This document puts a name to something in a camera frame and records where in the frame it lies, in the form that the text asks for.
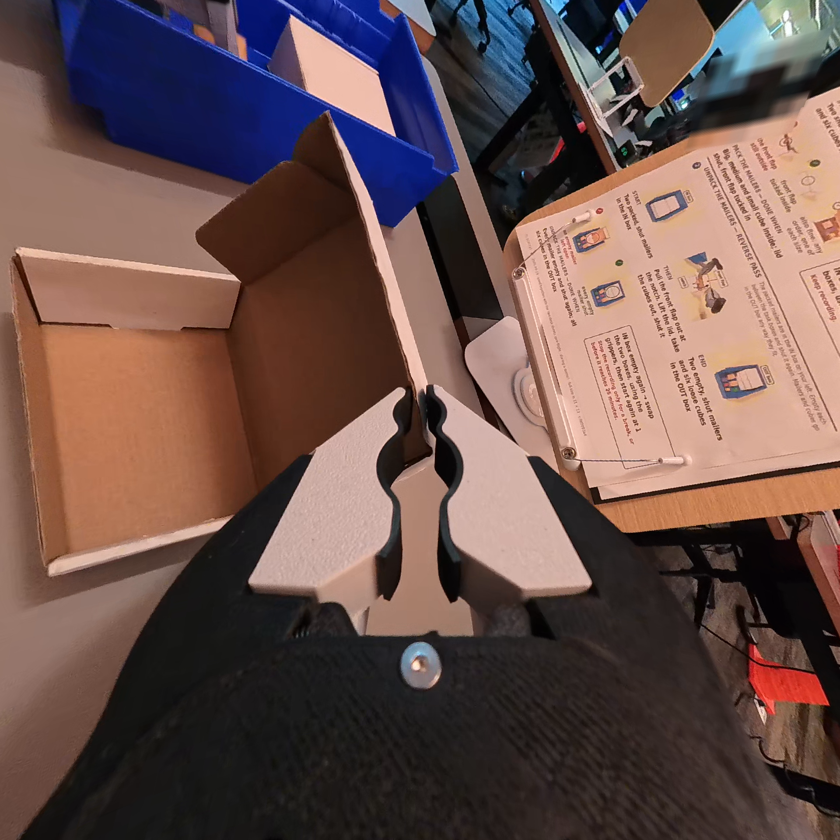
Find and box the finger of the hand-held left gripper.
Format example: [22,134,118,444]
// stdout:
[205,0,242,52]

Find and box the blue plastic bin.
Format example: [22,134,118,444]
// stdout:
[56,0,459,227]

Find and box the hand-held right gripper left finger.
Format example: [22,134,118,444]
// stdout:
[248,387,416,602]

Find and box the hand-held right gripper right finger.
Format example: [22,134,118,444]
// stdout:
[425,385,593,603]

